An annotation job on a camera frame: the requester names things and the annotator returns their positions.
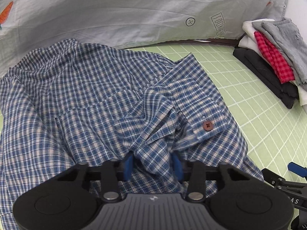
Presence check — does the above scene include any folded grey garment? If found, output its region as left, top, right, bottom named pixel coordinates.
left=252, top=18, right=306, bottom=89

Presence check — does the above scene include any blue plaid shirt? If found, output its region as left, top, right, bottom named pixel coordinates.
left=1, top=39, right=262, bottom=229

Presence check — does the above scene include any green grid cutting mat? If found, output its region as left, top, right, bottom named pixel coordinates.
left=133, top=43, right=306, bottom=182

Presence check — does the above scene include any folded red checked garment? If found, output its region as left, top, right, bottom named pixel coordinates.
left=254, top=31, right=295, bottom=84

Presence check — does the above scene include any folded black garment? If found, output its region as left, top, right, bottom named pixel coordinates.
left=233, top=43, right=299, bottom=108

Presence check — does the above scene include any grey printed bed sheet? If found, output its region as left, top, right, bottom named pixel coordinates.
left=1, top=0, right=288, bottom=74

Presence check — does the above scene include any folded white garment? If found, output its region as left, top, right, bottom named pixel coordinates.
left=239, top=21, right=306, bottom=106

